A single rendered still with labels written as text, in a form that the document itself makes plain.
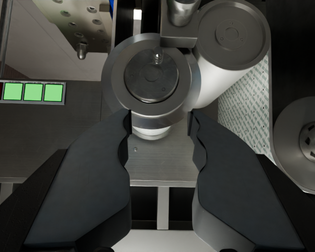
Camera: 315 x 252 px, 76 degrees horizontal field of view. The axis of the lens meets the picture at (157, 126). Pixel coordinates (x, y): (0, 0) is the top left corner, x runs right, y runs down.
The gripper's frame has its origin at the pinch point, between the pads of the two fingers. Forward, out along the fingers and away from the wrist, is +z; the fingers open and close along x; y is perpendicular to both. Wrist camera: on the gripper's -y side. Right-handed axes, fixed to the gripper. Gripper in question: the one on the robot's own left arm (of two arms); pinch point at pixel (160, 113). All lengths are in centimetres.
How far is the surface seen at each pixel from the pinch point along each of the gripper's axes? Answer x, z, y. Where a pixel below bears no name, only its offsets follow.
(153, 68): -0.5, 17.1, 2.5
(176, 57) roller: 2.7, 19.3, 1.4
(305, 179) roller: 21.7, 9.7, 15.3
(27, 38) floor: -158, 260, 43
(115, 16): -6.7, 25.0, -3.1
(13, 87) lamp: -43, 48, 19
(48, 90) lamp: -32, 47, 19
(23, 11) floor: -132, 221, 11
